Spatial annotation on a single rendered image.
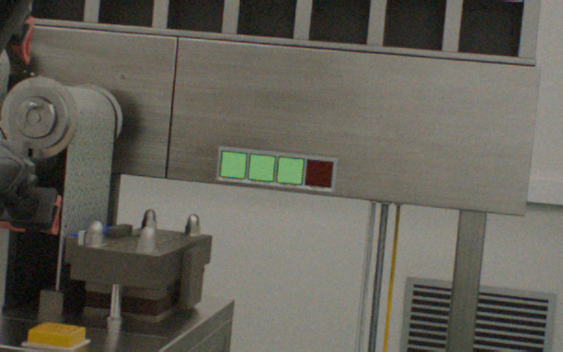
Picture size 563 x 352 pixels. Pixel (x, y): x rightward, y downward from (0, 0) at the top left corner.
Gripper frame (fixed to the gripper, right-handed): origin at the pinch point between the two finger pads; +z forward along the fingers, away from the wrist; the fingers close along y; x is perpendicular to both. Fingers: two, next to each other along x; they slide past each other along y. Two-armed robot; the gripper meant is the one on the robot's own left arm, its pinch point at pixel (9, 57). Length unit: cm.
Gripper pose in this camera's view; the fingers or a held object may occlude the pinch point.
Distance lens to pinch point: 183.3
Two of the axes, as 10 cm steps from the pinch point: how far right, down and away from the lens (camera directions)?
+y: 9.8, 0.8, -1.6
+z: 0.8, 6.1, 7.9
